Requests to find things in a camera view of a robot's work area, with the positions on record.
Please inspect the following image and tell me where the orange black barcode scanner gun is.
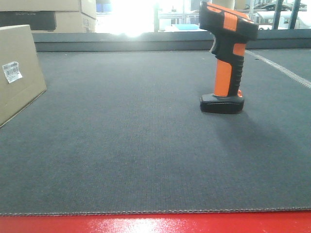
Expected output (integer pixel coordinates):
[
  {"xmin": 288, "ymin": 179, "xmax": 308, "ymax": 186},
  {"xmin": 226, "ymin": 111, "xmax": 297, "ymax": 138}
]
[{"xmin": 199, "ymin": 1, "xmax": 259, "ymax": 114}]

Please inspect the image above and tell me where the brown cardboard package box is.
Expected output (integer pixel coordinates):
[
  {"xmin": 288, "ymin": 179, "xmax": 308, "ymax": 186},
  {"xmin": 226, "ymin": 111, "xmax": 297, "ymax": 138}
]
[{"xmin": 0, "ymin": 25, "xmax": 47, "ymax": 126}]

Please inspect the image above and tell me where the upper stacked cardboard box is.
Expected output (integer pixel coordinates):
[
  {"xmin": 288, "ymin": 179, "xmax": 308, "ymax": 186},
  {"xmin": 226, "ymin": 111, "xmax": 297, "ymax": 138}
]
[{"xmin": 0, "ymin": 0, "xmax": 96, "ymax": 18}]

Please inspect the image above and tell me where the stacked cardboard box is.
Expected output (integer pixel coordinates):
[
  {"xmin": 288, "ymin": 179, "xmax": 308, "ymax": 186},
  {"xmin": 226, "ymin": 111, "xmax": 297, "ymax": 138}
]
[
  {"xmin": 0, "ymin": 11, "xmax": 96, "ymax": 33},
  {"xmin": 0, "ymin": 0, "xmax": 96, "ymax": 18}
]

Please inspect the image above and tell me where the lower stacked cardboard box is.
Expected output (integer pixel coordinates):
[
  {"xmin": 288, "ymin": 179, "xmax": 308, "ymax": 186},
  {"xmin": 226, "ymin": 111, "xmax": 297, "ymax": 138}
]
[{"xmin": 0, "ymin": 11, "xmax": 96, "ymax": 33}]

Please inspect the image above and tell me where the dark grey fabric mat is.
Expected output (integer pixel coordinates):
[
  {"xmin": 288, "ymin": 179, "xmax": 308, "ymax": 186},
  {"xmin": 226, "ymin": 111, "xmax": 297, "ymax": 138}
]
[{"xmin": 0, "ymin": 49, "xmax": 311, "ymax": 215}]

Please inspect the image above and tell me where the white barcode shipping label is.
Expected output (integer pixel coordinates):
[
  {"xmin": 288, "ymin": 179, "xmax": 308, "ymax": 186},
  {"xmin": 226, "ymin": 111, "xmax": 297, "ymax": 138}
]
[{"xmin": 2, "ymin": 61, "xmax": 23, "ymax": 83}]

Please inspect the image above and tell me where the dark raised conveyor edge rail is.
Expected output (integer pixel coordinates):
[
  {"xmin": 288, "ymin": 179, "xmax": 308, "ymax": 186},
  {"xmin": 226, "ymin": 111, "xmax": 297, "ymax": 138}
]
[{"xmin": 33, "ymin": 29, "xmax": 311, "ymax": 52}]

